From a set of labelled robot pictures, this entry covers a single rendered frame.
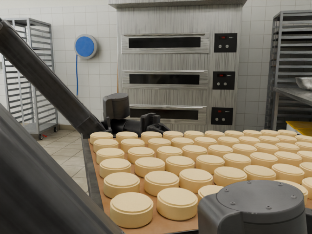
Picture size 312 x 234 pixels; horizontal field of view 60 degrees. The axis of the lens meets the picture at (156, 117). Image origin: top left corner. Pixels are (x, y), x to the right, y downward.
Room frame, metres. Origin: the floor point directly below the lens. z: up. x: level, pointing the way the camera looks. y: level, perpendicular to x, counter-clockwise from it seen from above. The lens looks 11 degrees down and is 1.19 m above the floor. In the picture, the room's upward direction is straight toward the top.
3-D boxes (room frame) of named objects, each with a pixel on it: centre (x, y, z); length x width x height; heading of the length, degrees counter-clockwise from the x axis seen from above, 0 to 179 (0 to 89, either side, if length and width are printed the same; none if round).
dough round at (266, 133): (0.72, -0.31, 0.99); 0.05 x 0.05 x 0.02
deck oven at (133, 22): (3.76, -0.31, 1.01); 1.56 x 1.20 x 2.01; 80
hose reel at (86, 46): (4.59, 1.15, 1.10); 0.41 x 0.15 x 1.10; 80
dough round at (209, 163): (0.46, -0.10, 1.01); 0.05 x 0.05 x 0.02
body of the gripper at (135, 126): (0.73, 0.04, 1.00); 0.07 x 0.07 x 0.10; 63
